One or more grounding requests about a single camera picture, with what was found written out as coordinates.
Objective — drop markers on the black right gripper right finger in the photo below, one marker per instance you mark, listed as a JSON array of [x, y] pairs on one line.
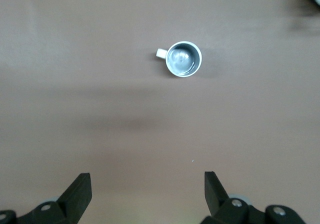
[[217, 204]]

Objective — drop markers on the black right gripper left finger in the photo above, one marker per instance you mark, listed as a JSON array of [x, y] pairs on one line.
[[72, 204]]

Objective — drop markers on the brown table cover cloth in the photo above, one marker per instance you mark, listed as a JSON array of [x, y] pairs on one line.
[[100, 109]]

